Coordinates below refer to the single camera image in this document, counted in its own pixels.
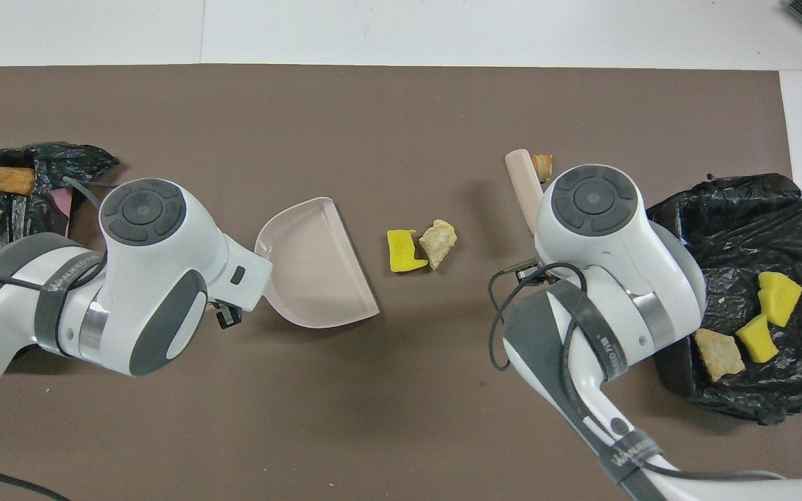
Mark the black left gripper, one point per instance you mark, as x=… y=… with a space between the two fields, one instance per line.
x=227 y=314

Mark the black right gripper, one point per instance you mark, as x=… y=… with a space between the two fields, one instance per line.
x=533 y=273

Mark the beige hand brush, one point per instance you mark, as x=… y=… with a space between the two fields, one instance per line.
x=523 y=181

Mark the beige plastic dustpan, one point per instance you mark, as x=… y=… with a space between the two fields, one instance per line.
x=310 y=271

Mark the pale toast piece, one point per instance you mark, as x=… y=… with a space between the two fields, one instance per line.
x=439 y=243

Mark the orange striped croissant piece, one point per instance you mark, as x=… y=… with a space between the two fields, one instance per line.
x=544 y=165

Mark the notched yellow sponge piece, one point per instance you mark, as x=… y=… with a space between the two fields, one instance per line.
x=401 y=250

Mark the sliced tan bread piece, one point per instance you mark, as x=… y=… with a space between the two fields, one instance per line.
x=718 y=355

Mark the triangular yellow sponge piece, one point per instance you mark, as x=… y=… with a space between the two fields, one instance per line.
x=757 y=339

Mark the rectangular yellow sponge piece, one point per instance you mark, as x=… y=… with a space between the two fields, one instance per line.
x=780 y=299

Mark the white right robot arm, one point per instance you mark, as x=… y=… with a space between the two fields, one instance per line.
x=610 y=257

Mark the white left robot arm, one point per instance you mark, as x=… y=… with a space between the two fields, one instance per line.
x=143 y=278

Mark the open black bag lined bin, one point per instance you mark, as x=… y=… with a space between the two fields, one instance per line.
x=742 y=223

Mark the brown table mat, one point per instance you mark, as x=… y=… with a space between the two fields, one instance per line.
x=373 y=417

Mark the golden brown bread chunk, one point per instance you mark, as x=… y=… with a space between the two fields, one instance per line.
x=14 y=181

